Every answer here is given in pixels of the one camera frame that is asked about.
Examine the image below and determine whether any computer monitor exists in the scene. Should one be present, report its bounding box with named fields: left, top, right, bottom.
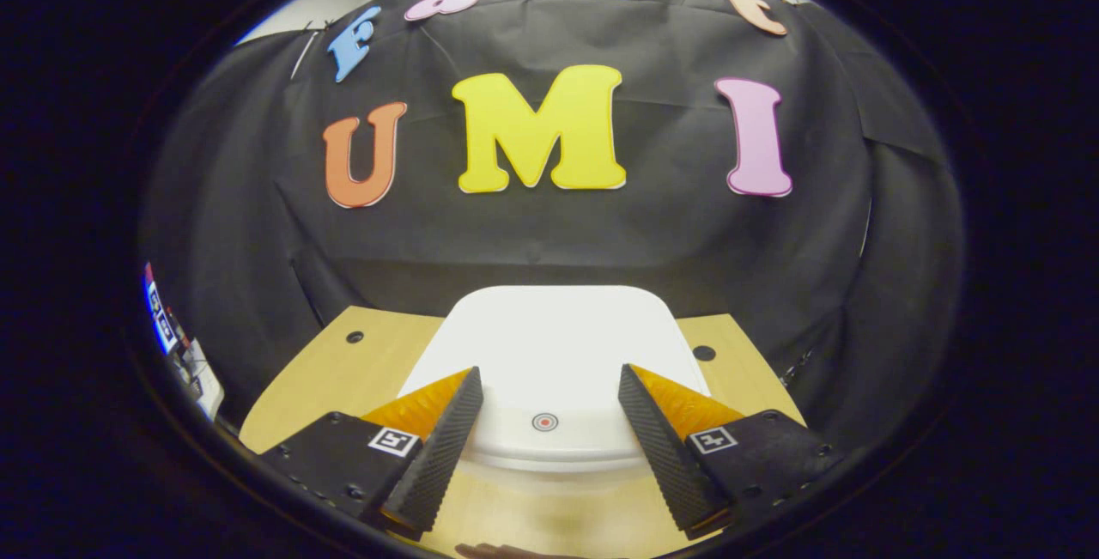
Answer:
left=143, top=261, right=183, bottom=355

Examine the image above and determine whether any white garbage bin lid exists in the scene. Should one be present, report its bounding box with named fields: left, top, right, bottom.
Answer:
left=397, top=285, right=713, bottom=461

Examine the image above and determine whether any wooden desktop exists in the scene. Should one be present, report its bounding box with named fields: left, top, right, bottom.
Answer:
left=239, top=306, right=808, bottom=558

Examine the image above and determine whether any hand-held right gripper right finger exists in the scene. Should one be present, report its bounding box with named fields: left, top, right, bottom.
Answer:
left=618, top=363, right=844, bottom=540

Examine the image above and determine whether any white garbage bin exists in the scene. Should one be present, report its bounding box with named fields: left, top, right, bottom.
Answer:
left=397, top=285, right=713, bottom=474

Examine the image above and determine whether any white side table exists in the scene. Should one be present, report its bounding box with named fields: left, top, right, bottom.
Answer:
left=176, top=337, right=226, bottom=421

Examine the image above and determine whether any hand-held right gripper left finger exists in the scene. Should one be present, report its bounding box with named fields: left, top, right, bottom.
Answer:
left=260, top=366, right=484, bottom=534

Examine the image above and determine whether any black backdrop cloth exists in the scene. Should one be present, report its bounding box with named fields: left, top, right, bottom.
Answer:
left=142, top=0, right=967, bottom=457

